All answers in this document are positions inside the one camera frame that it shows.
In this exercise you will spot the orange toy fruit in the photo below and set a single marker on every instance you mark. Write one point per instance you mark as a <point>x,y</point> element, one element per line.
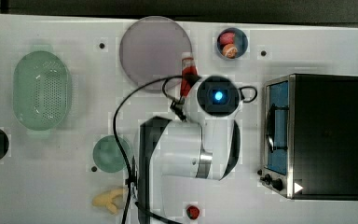
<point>230,51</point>

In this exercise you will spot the yellow toy banana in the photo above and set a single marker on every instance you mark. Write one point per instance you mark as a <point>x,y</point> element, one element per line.
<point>106,200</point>

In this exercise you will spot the green round plate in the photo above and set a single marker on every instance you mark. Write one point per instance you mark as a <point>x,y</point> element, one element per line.
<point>107,155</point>

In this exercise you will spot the red toy fruit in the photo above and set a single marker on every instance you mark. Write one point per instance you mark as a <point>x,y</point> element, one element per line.
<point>226,38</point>

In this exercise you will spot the small red toy strawberry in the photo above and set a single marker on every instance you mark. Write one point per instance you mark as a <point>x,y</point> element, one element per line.
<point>193,212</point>

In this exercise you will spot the silver toaster oven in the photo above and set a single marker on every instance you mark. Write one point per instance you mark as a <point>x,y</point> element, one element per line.
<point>310,137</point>

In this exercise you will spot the green perforated basket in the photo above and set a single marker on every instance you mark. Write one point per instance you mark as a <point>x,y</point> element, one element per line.
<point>42,90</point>

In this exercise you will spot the red ketchup bottle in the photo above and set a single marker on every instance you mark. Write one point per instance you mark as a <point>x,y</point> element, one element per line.
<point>188,69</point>

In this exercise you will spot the blue bowl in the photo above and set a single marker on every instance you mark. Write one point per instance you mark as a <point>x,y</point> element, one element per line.
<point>240,41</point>

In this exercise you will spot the grey round plate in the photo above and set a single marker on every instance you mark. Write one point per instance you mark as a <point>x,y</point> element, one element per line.
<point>152,48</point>

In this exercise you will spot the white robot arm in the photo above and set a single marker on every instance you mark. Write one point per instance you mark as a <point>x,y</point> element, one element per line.
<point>206,144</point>

